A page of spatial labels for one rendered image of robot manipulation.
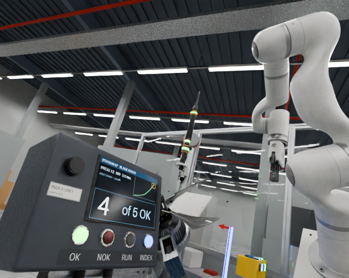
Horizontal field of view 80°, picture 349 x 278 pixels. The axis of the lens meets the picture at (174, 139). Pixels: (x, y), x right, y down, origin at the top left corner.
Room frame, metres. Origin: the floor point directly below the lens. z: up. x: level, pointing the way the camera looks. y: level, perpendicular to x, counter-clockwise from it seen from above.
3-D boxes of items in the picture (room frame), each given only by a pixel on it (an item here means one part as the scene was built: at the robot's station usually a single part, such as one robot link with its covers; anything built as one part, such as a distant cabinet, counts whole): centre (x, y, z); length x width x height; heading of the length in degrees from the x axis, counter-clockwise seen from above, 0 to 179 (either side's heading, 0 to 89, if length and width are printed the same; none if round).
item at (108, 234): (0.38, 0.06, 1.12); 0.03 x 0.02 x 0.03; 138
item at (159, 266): (1.22, -0.06, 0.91); 0.12 x 0.08 x 0.12; 138
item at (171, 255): (1.19, -0.14, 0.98); 0.20 x 0.16 x 0.20; 138
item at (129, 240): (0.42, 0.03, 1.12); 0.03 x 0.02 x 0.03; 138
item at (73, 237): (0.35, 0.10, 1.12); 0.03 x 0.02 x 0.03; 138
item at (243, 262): (1.18, -0.55, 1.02); 0.16 x 0.10 x 0.11; 138
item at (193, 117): (1.20, -0.08, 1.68); 0.03 x 0.03 x 0.21
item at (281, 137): (0.86, -0.46, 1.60); 0.09 x 0.08 x 0.03; 138
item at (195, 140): (1.92, -0.16, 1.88); 0.17 x 0.15 x 0.16; 48
